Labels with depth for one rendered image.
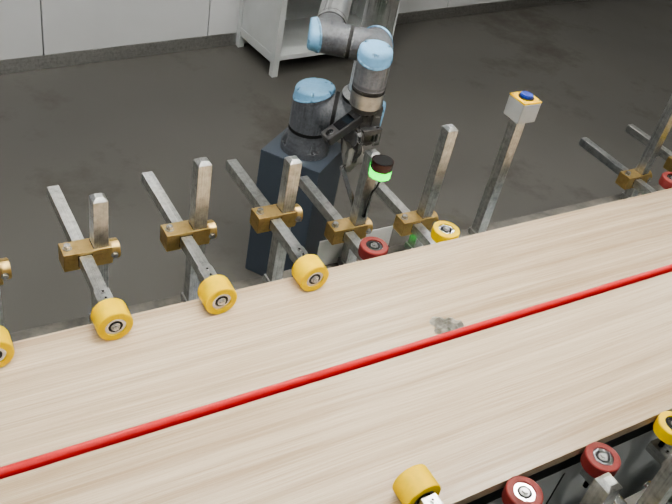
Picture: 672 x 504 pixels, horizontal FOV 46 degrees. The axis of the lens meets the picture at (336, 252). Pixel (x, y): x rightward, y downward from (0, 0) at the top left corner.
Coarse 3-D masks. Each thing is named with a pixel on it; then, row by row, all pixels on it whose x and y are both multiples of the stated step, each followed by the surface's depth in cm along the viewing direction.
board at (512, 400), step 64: (384, 256) 217; (448, 256) 222; (512, 256) 227; (576, 256) 233; (640, 256) 238; (192, 320) 186; (256, 320) 189; (320, 320) 193; (384, 320) 197; (576, 320) 210; (640, 320) 215; (0, 384) 162; (64, 384) 165; (128, 384) 168; (192, 384) 171; (256, 384) 174; (320, 384) 177; (384, 384) 181; (448, 384) 184; (512, 384) 188; (576, 384) 191; (640, 384) 195; (0, 448) 151; (128, 448) 156; (192, 448) 158; (256, 448) 161; (320, 448) 164; (384, 448) 167; (448, 448) 170; (512, 448) 173; (576, 448) 176
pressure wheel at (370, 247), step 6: (366, 240) 220; (372, 240) 221; (378, 240) 221; (360, 246) 218; (366, 246) 218; (372, 246) 218; (378, 246) 219; (384, 246) 219; (360, 252) 218; (366, 252) 216; (372, 252) 216; (378, 252) 217; (384, 252) 217; (366, 258) 217
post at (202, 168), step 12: (204, 168) 190; (192, 180) 194; (204, 180) 192; (192, 192) 196; (204, 192) 195; (192, 204) 198; (204, 204) 197; (192, 216) 199; (204, 216) 199; (192, 276) 211; (192, 288) 213
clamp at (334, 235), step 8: (328, 224) 229; (344, 224) 230; (352, 224) 231; (368, 224) 233; (328, 232) 230; (336, 232) 227; (344, 232) 229; (360, 232) 232; (368, 232) 233; (328, 240) 231; (336, 240) 229
